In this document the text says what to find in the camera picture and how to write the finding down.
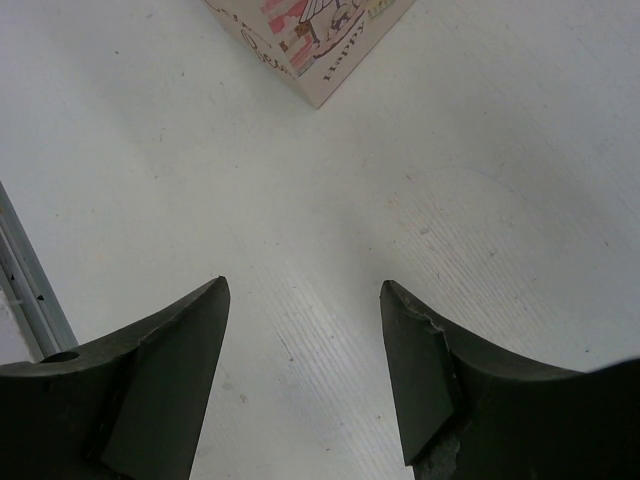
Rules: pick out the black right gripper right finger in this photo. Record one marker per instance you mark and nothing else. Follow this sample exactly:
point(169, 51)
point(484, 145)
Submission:
point(467, 408)

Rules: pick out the beige paper bag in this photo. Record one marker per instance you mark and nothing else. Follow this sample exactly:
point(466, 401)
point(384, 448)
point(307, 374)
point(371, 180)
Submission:
point(313, 45)

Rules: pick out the grey aluminium table rail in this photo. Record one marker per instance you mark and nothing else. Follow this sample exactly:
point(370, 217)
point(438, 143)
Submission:
point(31, 299)

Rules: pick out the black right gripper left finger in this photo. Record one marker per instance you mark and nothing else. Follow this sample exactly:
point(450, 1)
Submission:
point(128, 405)

